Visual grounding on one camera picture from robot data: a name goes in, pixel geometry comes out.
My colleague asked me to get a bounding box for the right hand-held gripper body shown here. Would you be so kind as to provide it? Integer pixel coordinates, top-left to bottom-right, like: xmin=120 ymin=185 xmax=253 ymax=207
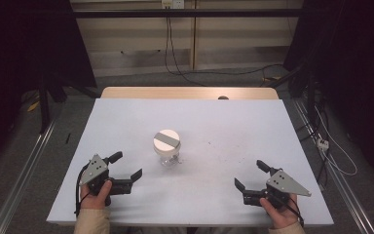
xmin=243 ymin=168 xmax=313 ymax=210

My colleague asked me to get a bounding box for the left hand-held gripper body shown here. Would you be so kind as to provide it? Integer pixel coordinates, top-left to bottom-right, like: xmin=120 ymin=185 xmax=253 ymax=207
xmin=78 ymin=154 xmax=134 ymax=198

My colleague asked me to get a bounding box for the grey tape strip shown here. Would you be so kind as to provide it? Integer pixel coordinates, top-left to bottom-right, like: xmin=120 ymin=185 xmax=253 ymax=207
xmin=153 ymin=132 xmax=180 ymax=147

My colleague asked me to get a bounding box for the person's left hand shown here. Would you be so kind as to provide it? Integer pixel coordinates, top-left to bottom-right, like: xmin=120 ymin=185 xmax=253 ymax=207
xmin=79 ymin=179 xmax=113 ymax=211

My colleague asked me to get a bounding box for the person's right hand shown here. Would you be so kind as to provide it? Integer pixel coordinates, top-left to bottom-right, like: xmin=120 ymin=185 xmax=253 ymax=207
xmin=259 ymin=193 xmax=302 ymax=230

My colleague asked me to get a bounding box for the white power strip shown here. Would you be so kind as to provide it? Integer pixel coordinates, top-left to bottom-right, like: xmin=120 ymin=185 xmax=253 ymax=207
xmin=317 ymin=137 xmax=330 ymax=152

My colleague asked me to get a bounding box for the black tripod stand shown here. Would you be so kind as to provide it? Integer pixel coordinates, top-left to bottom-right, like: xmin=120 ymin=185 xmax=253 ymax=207
xmin=38 ymin=72 xmax=100 ymax=135

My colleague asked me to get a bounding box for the black metal stand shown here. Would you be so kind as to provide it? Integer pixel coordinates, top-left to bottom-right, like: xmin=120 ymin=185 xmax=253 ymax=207
xmin=267 ymin=62 xmax=319 ymax=131

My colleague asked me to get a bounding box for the yellow floor tape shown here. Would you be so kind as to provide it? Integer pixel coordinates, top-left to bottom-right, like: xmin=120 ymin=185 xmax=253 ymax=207
xmin=26 ymin=100 xmax=42 ymax=113

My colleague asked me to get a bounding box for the wooden table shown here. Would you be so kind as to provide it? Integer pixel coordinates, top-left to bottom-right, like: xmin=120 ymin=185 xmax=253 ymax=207
xmin=100 ymin=86 xmax=280 ymax=100

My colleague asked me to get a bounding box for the black curtain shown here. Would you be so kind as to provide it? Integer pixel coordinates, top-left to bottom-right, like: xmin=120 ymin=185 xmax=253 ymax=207
xmin=0 ymin=0 xmax=97 ymax=170
xmin=283 ymin=0 xmax=374 ymax=186

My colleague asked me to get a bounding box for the black horizontal bar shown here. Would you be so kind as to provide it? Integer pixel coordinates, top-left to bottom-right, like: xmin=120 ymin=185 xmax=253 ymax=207
xmin=72 ymin=8 xmax=303 ymax=19

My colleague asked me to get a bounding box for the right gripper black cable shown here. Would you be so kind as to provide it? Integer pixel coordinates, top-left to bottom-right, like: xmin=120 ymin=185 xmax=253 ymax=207
xmin=277 ymin=194 xmax=306 ymax=228

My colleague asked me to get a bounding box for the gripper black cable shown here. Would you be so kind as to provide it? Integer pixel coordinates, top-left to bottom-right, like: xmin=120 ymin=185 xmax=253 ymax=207
xmin=277 ymin=194 xmax=306 ymax=228
xmin=74 ymin=164 xmax=91 ymax=218

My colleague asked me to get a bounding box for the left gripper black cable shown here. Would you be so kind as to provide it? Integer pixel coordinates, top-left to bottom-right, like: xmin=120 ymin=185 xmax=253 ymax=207
xmin=74 ymin=164 xmax=91 ymax=218

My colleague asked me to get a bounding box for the black cable bundle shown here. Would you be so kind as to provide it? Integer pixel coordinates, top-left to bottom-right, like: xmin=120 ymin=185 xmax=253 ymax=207
xmin=300 ymin=97 xmax=331 ymax=183

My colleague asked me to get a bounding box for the aluminium floor rail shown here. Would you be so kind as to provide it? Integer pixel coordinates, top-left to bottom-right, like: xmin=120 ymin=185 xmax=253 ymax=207
xmin=291 ymin=98 xmax=374 ymax=234
xmin=0 ymin=118 xmax=57 ymax=234

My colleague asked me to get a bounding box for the white cable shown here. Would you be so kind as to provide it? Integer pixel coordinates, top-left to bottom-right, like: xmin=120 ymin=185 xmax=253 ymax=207
xmin=315 ymin=105 xmax=358 ymax=177

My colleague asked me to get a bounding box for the black floor cable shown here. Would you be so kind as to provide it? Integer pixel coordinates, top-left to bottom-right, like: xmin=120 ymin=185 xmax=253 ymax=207
xmin=164 ymin=8 xmax=285 ymax=88

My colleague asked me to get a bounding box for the white wall socket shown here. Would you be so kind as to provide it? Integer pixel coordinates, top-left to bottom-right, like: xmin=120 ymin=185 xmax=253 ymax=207
xmin=161 ymin=0 xmax=185 ymax=10

